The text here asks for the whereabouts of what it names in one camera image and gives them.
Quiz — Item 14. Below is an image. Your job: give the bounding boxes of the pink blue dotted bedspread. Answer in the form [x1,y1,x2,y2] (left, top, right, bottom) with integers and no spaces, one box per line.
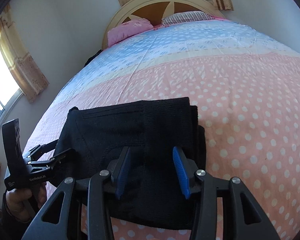
[22,18,300,240]

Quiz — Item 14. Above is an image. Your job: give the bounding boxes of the person's left hand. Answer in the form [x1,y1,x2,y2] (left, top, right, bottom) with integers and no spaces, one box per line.
[5,182,47,222]

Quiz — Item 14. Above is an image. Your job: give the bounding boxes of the pink pillow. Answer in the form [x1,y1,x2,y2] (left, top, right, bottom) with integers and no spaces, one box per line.
[107,18,154,47]

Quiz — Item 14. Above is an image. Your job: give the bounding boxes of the striped pillow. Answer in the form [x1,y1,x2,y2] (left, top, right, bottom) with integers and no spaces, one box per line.
[161,11,216,26]

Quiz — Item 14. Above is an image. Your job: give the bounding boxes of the black object beside bed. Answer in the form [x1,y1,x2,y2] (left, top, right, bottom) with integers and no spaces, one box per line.
[84,49,103,67]

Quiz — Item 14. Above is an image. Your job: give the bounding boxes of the cream wooden headboard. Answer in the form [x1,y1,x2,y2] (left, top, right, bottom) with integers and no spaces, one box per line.
[102,0,224,50]

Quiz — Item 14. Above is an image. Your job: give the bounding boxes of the black pants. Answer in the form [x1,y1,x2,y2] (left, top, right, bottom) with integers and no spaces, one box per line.
[50,98,206,230]

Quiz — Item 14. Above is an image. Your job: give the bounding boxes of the side window curtain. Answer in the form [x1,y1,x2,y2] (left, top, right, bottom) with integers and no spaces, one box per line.
[0,5,49,102]

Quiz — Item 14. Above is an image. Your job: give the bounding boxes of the left forearm dark sleeve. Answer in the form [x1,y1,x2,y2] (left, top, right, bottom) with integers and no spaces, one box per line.
[0,193,32,239]

